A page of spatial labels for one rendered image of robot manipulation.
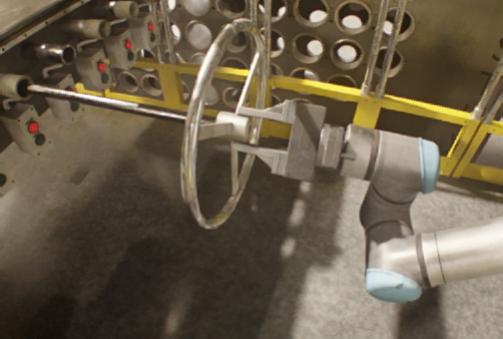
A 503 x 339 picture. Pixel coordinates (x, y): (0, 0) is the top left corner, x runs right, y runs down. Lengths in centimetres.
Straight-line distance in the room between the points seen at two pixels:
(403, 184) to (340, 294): 87
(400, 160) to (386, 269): 17
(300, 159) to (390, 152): 15
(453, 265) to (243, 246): 102
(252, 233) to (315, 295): 38
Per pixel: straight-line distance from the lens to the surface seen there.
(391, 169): 54
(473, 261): 55
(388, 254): 56
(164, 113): 64
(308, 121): 54
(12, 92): 94
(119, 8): 126
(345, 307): 135
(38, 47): 109
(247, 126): 57
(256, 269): 137
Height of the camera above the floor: 125
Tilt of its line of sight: 45 degrees down
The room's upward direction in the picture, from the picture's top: 1 degrees counter-clockwise
